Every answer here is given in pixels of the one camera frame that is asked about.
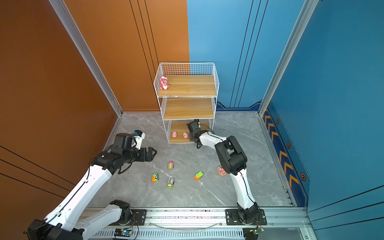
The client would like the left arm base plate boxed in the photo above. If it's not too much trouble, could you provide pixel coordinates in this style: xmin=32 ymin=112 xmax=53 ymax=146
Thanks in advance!
xmin=118 ymin=209 xmax=147 ymax=226

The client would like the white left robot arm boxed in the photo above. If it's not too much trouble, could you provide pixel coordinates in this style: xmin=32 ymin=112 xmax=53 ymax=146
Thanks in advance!
xmin=24 ymin=130 xmax=157 ymax=240

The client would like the left green circuit board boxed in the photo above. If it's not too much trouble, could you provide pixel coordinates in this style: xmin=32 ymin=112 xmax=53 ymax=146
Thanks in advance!
xmin=114 ymin=228 xmax=134 ymax=238

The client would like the pink bear toy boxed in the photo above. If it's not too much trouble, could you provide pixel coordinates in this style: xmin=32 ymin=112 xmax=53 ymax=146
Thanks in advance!
xmin=160 ymin=76 xmax=170 ymax=90

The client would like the aluminium front rail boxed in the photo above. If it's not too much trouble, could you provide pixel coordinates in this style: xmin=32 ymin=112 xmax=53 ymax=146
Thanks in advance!
xmin=56 ymin=206 xmax=319 ymax=240

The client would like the white wire wooden shelf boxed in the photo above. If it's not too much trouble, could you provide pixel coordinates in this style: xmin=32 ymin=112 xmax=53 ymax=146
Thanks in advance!
xmin=154 ymin=63 xmax=220 ymax=144

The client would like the right green circuit board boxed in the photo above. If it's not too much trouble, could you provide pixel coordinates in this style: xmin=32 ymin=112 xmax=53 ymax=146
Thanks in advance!
xmin=250 ymin=226 xmax=265 ymax=235

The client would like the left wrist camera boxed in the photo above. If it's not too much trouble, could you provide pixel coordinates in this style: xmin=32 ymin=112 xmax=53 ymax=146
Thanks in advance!
xmin=132 ymin=130 xmax=145 ymax=150

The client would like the green orange toy truck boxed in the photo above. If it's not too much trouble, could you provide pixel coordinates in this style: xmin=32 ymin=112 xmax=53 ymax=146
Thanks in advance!
xmin=194 ymin=171 xmax=204 ymax=181

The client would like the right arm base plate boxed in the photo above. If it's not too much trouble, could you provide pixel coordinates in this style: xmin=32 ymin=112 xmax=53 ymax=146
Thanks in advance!
xmin=225 ymin=209 xmax=268 ymax=226

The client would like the green grey toy truck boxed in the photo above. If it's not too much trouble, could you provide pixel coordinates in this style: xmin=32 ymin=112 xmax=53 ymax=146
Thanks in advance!
xmin=167 ymin=177 xmax=175 ymax=189

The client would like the orange green toy car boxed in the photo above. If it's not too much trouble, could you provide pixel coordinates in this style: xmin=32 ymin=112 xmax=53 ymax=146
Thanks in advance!
xmin=152 ymin=172 xmax=159 ymax=183

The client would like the green circuit board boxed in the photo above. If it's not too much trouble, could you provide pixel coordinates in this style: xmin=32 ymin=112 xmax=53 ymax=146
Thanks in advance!
xmin=250 ymin=226 xmax=265 ymax=235
xmin=114 ymin=228 xmax=134 ymax=238

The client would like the pink round cake toy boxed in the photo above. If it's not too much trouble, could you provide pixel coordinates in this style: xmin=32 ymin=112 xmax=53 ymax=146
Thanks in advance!
xmin=217 ymin=166 xmax=227 ymax=176

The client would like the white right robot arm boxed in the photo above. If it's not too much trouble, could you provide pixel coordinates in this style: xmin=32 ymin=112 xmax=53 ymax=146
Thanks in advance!
xmin=187 ymin=120 xmax=263 ymax=225

